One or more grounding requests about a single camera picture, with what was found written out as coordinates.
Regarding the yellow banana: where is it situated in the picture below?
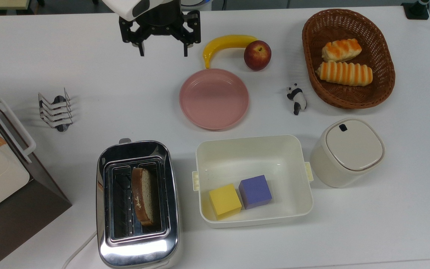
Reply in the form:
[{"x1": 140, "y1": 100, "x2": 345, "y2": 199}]
[{"x1": 203, "y1": 34, "x2": 259, "y2": 69}]

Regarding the cream bin with lid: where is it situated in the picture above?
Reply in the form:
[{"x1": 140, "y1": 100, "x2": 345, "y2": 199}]
[{"x1": 309, "y1": 118, "x2": 386, "y2": 188}]

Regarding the yellow cube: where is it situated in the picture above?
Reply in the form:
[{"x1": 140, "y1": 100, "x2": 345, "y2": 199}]
[{"x1": 209, "y1": 183, "x2": 242, "y2": 220}]

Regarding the panda figurine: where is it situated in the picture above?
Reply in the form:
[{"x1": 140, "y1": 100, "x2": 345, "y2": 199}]
[{"x1": 286, "y1": 83, "x2": 308, "y2": 115}]

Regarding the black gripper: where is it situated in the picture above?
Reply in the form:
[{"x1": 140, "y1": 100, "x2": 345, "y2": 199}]
[{"x1": 119, "y1": 0, "x2": 202, "y2": 58}]

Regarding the red apple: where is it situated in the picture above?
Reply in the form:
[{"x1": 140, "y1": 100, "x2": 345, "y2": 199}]
[{"x1": 244, "y1": 40, "x2": 272, "y2": 71}]

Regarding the orange topped bread roll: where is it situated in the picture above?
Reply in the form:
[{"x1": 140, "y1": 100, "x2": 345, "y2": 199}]
[{"x1": 321, "y1": 38, "x2": 362, "y2": 62}]

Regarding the purple cube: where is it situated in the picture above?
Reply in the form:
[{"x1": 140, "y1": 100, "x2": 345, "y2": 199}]
[{"x1": 239, "y1": 174, "x2": 273, "y2": 210}]

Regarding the long striped bread roll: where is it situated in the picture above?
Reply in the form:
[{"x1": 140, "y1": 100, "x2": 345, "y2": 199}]
[{"x1": 316, "y1": 61, "x2": 373, "y2": 87}]

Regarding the metal toast rack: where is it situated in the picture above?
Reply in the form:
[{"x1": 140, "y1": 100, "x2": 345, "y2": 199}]
[{"x1": 38, "y1": 88, "x2": 74, "y2": 132}]

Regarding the cream and chrome toaster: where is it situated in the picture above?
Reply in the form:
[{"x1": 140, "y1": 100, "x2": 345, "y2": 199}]
[{"x1": 96, "y1": 138, "x2": 181, "y2": 269}]

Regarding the brown wicker basket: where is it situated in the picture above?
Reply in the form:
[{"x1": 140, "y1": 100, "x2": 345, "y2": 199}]
[{"x1": 302, "y1": 9, "x2": 396, "y2": 109}]

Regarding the white toaster power cord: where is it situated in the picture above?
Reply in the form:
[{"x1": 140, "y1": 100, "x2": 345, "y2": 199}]
[{"x1": 61, "y1": 230, "x2": 98, "y2": 269}]

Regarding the brown bread slice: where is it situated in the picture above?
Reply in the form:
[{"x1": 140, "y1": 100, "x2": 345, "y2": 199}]
[{"x1": 131, "y1": 167, "x2": 161, "y2": 227}]

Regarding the black camera stand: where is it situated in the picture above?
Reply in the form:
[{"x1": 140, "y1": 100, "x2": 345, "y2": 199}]
[{"x1": 402, "y1": 0, "x2": 430, "y2": 20}]

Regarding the pink plate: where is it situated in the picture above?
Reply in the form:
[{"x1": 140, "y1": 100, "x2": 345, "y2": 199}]
[{"x1": 179, "y1": 68, "x2": 250, "y2": 130}]

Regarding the cream plastic open box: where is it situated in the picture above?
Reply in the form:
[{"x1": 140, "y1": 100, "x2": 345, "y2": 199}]
[{"x1": 192, "y1": 134, "x2": 314, "y2": 229}]

